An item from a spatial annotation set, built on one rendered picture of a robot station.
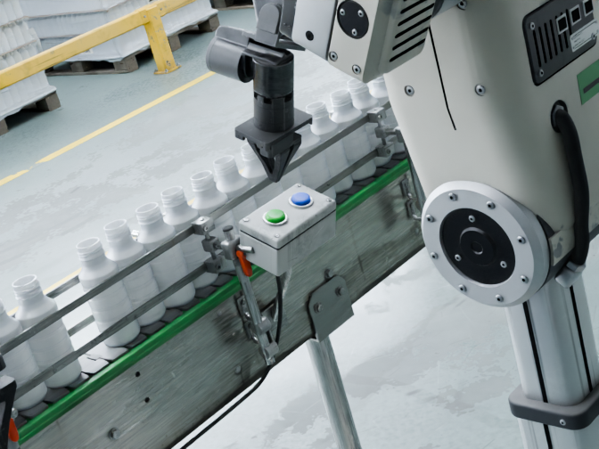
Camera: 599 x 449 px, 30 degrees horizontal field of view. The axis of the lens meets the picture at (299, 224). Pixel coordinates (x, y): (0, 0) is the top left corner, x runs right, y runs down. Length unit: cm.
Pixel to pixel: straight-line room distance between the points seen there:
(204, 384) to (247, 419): 161
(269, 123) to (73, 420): 51
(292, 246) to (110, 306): 29
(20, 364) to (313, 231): 48
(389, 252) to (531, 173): 92
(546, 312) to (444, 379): 198
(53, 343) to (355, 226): 63
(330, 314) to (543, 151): 85
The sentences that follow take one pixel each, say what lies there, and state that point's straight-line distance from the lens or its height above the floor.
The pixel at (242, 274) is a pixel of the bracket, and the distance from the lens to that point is 173.
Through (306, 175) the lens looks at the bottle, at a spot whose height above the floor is 107.
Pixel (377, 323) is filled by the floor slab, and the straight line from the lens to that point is 369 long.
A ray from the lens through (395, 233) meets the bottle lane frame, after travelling 209.
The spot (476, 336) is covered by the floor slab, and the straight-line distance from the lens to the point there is 349.
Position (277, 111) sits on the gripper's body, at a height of 129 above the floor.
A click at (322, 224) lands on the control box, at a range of 172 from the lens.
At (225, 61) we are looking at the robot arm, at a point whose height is 137.
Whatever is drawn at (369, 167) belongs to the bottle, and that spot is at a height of 102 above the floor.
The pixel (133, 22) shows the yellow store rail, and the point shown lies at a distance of 782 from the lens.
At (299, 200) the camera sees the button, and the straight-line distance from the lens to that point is 171.
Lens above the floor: 172
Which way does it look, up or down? 22 degrees down
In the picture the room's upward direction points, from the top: 16 degrees counter-clockwise
